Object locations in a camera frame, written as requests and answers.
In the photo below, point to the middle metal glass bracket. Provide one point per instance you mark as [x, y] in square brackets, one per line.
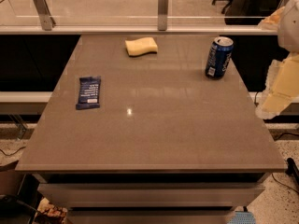
[162, 15]

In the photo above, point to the yellow sponge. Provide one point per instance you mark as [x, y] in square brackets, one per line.
[141, 46]

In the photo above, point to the grey drawer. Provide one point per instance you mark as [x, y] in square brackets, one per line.
[150, 217]
[151, 195]

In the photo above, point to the blue rxbar blueberry wrapper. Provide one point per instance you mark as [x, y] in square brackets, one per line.
[89, 93]

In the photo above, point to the black device at right edge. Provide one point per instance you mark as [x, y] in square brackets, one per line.
[292, 169]

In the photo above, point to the blue perforated mat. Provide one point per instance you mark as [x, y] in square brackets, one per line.
[243, 218]

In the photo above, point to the blue pepsi can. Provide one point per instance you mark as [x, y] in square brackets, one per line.
[219, 57]

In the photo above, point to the left metal glass bracket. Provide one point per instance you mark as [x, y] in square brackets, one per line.
[46, 20]

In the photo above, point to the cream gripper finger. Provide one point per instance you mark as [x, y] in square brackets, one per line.
[271, 22]
[281, 87]

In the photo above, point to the lower grey drawer front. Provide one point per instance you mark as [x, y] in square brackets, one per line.
[150, 217]

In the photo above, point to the black office chair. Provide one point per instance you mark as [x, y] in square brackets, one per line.
[243, 12]

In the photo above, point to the snack box on floor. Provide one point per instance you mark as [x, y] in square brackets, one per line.
[49, 213]

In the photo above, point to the upper grey drawer front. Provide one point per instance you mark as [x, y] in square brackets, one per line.
[151, 195]

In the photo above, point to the glass barrier panel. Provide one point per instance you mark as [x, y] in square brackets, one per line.
[96, 16]

